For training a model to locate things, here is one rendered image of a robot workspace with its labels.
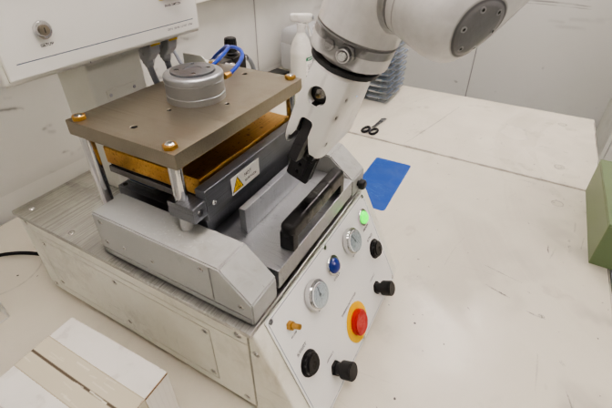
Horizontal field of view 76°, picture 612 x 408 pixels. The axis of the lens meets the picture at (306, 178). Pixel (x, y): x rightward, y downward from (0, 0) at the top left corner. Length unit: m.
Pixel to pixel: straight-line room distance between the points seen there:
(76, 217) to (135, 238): 0.19
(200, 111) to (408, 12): 0.30
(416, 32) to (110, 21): 0.44
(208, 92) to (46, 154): 0.65
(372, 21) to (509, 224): 0.70
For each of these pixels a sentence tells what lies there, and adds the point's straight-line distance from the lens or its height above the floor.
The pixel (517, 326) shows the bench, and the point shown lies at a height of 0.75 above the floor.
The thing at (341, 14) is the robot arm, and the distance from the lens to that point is 0.37.
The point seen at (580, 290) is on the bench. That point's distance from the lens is 0.89.
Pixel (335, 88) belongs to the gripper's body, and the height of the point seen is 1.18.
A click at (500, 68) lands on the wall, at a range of 3.01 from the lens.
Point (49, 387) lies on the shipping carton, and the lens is 0.62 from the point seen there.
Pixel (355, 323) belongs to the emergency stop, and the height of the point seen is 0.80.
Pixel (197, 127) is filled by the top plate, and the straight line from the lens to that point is 0.48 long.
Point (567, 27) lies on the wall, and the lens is 2.94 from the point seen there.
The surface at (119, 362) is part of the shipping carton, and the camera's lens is 0.60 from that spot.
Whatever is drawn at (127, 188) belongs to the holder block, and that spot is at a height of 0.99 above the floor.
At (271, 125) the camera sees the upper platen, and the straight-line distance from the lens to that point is 0.58.
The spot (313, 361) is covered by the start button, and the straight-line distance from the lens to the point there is 0.55.
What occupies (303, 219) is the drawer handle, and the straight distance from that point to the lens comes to 0.48.
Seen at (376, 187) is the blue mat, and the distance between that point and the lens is 1.00.
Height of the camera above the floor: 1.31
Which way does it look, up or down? 33 degrees down
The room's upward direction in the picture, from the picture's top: straight up
